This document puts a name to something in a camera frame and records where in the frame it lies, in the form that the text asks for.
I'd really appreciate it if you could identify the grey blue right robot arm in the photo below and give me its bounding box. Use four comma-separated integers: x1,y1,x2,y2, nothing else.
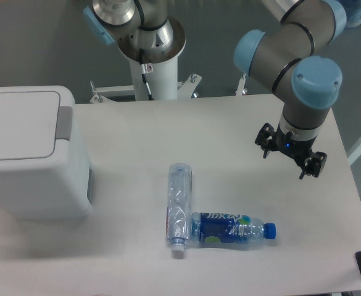
233,0,347,177

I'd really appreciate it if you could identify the grey trash can lid button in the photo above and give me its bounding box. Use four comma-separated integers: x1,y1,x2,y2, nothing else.
55,106,73,141

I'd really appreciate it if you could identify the blue label plastic bottle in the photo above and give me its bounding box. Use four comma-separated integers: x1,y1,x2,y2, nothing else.
190,212,277,247

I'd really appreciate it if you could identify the blue plastic bag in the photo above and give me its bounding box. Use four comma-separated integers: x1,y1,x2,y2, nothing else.
340,0,361,28

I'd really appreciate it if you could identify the white plastic trash can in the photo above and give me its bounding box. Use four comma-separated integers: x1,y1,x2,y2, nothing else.
0,86,92,220

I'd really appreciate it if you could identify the black cable on pedestal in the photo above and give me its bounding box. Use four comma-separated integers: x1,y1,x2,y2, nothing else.
138,49,154,101

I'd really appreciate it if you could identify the clear crushed plastic bottle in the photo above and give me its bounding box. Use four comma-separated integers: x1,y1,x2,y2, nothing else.
165,163,193,259

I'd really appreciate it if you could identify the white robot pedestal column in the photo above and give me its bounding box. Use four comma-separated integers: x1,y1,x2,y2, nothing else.
128,57,178,101

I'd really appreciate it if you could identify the white metal base frame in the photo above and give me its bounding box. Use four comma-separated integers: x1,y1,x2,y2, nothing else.
89,73,249,104

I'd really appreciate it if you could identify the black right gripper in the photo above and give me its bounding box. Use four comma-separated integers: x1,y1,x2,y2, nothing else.
255,122,327,179

